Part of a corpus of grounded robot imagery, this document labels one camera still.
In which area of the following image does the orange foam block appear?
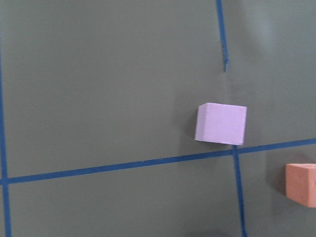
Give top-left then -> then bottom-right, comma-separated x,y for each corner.
285,163 -> 316,208

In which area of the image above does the pink foam block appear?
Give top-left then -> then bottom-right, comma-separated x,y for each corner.
195,103 -> 247,146

